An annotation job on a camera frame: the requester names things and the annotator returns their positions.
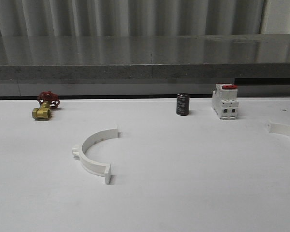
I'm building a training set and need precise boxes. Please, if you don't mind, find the white half pipe clamp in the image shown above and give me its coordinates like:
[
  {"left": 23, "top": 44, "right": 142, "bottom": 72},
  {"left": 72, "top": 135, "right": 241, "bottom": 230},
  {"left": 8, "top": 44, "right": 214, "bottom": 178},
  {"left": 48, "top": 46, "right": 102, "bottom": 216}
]
[
  {"left": 71, "top": 124, "right": 119, "bottom": 185},
  {"left": 267, "top": 120, "right": 290, "bottom": 137}
]

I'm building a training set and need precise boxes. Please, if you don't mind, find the black cylindrical capacitor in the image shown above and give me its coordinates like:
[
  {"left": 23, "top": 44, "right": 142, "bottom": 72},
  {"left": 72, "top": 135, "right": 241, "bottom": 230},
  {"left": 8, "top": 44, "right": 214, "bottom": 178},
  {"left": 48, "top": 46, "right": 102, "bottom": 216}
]
[{"left": 176, "top": 93, "right": 190, "bottom": 116}]

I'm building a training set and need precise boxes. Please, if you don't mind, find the white circuit breaker red switch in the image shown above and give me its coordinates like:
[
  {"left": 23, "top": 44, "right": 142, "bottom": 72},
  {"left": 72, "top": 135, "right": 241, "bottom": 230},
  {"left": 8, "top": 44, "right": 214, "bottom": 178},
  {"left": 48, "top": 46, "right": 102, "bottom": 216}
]
[{"left": 212, "top": 84, "right": 239, "bottom": 120}]

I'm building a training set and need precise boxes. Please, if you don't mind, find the brass valve red handwheel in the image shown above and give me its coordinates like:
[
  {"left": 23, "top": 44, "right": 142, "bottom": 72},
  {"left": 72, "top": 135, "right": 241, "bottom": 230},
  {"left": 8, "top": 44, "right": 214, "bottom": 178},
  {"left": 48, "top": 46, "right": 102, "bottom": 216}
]
[{"left": 32, "top": 91, "right": 60, "bottom": 120}]

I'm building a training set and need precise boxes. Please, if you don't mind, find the grey stone countertop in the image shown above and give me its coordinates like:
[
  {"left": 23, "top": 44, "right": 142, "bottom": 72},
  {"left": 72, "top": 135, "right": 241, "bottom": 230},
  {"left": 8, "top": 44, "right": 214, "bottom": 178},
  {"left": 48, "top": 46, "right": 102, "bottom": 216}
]
[{"left": 0, "top": 35, "right": 290, "bottom": 83}]

